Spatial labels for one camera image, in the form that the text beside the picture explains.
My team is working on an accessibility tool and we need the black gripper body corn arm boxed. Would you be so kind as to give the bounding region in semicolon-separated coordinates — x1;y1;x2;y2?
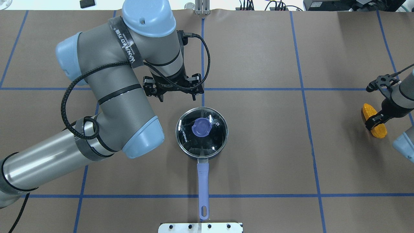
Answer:
380;98;413;121

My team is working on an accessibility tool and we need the yellow corn cob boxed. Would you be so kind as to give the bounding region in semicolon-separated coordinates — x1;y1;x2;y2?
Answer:
361;103;388;139

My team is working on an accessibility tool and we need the glass pot lid blue knob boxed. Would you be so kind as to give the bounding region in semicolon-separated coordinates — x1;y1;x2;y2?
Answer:
175;107;229;159

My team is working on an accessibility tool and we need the silver robot arm at pot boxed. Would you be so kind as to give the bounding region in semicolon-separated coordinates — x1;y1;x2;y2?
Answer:
1;0;204;208

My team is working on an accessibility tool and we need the silver robot arm with corn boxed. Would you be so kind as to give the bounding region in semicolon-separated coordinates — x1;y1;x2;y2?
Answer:
361;71;414;138

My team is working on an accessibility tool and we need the dark blue saucepan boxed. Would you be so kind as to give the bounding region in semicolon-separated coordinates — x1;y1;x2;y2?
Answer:
175;107;229;221

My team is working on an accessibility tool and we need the small black device on table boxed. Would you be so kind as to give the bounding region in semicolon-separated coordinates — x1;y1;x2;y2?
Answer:
79;0;96;9

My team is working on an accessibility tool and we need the black monitor top right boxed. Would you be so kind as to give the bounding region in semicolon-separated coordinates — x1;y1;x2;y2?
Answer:
303;0;406;12

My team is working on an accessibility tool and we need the black wrist camera mount pot arm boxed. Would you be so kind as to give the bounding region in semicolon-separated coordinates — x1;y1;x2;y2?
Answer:
143;73;206;102

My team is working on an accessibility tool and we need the black wrist camera mount corn arm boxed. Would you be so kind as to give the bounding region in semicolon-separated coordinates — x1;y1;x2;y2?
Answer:
365;74;400;100

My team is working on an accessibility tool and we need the black cable on corn arm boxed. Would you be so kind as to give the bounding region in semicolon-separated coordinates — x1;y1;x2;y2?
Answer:
390;63;414;78

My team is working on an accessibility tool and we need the black cable on pot arm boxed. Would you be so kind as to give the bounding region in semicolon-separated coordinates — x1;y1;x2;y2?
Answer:
61;31;211;140

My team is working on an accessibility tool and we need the aluminium frame post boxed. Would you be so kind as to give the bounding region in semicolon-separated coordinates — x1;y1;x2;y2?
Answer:
194;0;211;15

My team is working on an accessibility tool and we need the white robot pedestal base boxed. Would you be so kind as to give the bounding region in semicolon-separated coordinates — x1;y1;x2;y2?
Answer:
158;222;244;233

